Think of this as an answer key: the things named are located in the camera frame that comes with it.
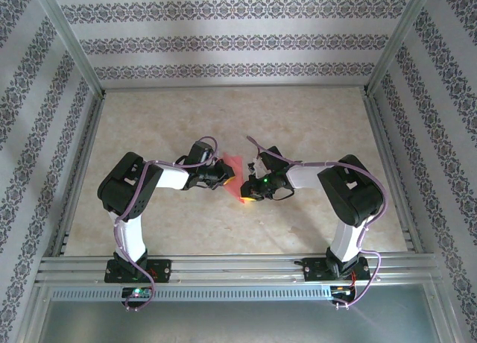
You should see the red square cloth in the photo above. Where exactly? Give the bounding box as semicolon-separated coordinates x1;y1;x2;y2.
219;153;249;203

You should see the grey metal sheet panel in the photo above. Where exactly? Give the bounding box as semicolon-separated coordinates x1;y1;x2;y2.
22;283;458;343

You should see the controller board with green light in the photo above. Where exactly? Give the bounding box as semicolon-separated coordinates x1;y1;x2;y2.
121;286;154;300

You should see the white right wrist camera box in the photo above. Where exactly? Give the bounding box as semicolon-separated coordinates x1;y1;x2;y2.
247;155;266;174

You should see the thin aluminium wall rail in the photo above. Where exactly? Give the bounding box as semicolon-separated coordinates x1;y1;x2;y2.
101;82;370;94

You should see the grey slotted cable duct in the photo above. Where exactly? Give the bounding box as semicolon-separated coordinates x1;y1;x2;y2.
50;286;332;303

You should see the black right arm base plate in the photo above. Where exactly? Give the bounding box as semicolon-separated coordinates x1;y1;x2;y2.
302;257;372;283

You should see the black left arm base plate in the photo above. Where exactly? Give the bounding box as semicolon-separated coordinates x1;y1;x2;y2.
104;259;173;284

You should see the aluminium table side rail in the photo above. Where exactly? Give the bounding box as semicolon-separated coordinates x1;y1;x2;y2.
361;91;424;254
51;92;106;258

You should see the controller board with red wires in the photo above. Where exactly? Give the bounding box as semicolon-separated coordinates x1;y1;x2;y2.
330;285;356;298

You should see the aluminium frame post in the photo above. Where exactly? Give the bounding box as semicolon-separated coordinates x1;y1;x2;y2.
366;0;437;96
31;0;104;96

